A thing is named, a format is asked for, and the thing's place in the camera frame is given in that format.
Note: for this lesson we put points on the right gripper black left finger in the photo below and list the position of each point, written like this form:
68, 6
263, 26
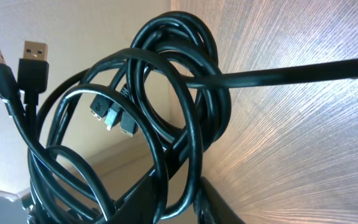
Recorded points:
145, 203

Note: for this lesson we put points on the right gripper black triangular right finger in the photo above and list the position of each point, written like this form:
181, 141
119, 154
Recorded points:
211, 208

